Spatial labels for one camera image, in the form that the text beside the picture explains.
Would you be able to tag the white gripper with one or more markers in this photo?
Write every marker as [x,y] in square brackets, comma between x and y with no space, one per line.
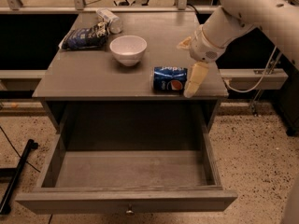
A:
[202,48]

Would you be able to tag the metal drawer knob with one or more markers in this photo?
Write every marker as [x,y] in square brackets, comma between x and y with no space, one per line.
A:
[129,212]

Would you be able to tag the black floor stand bar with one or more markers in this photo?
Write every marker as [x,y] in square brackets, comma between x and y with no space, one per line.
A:
[13,175]

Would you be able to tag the white ceramic bowl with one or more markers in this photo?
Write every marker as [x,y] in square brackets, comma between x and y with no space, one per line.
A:
[128,49]

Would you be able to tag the blue pepsi can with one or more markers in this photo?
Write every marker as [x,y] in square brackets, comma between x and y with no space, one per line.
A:
[169,78]

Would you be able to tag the grey open drawer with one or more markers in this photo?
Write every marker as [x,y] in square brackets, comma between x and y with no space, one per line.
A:
[93,168]

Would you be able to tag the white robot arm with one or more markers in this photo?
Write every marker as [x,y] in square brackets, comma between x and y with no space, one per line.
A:
[277,19]

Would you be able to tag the clear plastic water bottle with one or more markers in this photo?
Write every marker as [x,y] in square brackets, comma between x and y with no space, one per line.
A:
[113,21]

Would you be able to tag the grey metal railing frame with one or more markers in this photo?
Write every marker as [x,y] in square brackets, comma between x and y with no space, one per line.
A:
[109,3]

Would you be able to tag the grey cabinet counter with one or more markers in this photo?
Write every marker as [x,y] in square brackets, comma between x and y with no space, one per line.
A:
[123,97]

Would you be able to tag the blue chip bag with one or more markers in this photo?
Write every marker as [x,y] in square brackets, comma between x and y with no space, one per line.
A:
[84,38]

